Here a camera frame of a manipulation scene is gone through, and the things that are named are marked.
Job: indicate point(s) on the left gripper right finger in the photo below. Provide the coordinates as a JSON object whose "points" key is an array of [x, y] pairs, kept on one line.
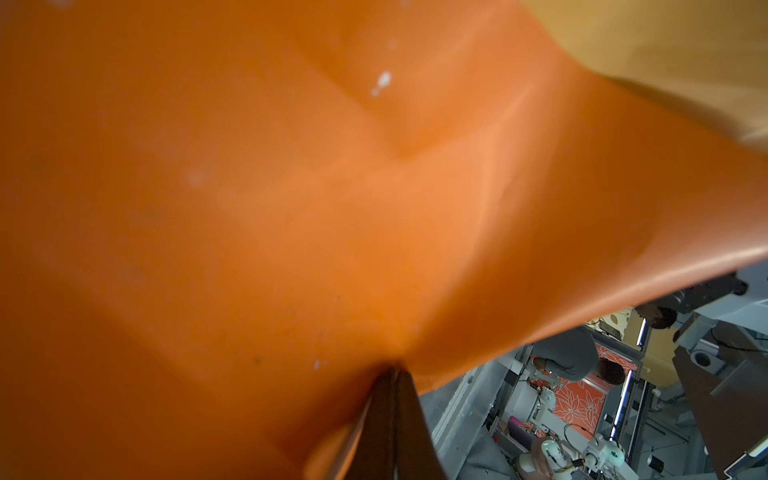
{"points": [[415, 455]]}

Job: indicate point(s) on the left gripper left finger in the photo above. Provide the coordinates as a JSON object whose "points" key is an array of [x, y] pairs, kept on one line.
{"points": [[374, 457]]}

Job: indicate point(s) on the orange wrapping paper sheet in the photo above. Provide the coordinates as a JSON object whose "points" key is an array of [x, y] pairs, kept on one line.
{"points": [[221, 220]]}

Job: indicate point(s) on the background workstation red mat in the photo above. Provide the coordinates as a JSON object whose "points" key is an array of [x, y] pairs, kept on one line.
{"points": [[589, 406]]}

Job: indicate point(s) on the person in grey shirt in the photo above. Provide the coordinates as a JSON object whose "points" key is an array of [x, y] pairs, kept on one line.
{"points": [[572, 355]]}

